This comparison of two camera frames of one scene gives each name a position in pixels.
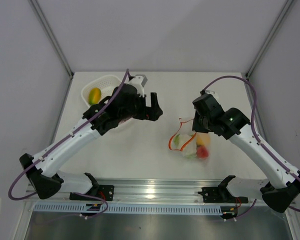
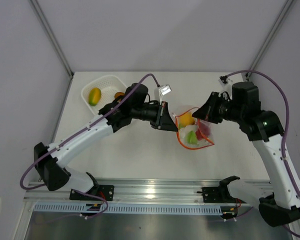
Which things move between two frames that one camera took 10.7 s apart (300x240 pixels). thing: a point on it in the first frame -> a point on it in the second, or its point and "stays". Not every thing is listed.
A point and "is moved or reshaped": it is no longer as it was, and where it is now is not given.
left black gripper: (153, 112) -> (163, 120)
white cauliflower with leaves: (186, 143) is moved or reshaped
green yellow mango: (94, 96) stays
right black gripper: (196, 127) -> (206, 111)
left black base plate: (105, 191) stays
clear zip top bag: (194, 145) is moved or reshaped
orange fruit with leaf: (202, 139) -> (186, 119)
